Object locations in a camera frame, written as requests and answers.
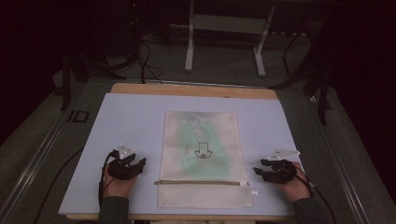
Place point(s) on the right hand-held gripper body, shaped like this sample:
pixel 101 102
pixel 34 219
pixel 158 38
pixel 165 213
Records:
pixel 281 171

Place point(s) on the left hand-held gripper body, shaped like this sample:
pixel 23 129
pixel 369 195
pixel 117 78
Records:
pixel 120 165

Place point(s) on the white mesh laundry bag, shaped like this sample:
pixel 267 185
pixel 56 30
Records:
pixel 205 196

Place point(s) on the person's left hand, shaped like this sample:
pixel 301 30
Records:
pixel 118 186

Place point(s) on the person's right hand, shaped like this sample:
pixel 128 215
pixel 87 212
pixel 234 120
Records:
pixel 297 188

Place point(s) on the green garment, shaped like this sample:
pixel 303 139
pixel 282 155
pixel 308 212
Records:
pixel 205 161

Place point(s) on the black metal stand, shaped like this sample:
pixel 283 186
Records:
pixel 322 93
pixel 66 81

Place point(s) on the white metal stand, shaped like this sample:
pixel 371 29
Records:
pixel 227 23

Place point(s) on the metal floor rail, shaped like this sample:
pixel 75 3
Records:
pixel 28 174
pixel 339 168

